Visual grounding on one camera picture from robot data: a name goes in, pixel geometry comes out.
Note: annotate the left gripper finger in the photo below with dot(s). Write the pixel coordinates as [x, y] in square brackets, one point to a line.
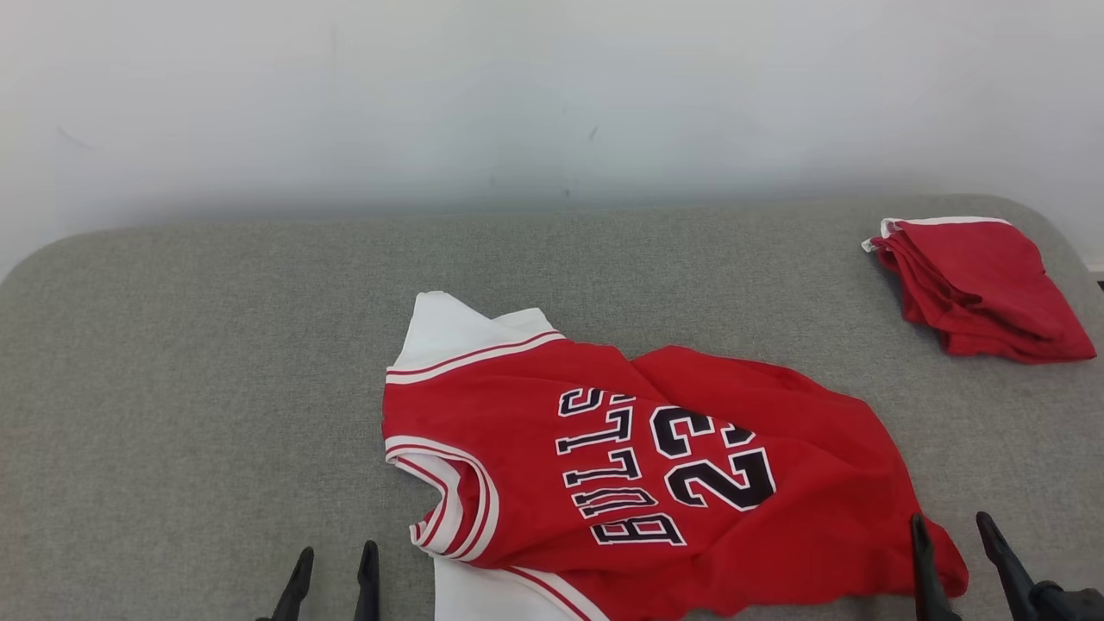
[297, 595]
[367, 595]

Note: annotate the red shorts with white stripe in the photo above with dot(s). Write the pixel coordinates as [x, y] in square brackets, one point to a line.
[983, 285]

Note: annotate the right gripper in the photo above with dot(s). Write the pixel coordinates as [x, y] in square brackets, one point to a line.
[1074, 605]

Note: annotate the red Bulls basketball jersey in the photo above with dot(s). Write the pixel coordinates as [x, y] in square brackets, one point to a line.
[535, 414]

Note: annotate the grey fabric sofa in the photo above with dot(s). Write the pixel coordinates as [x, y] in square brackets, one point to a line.
[216, 388]

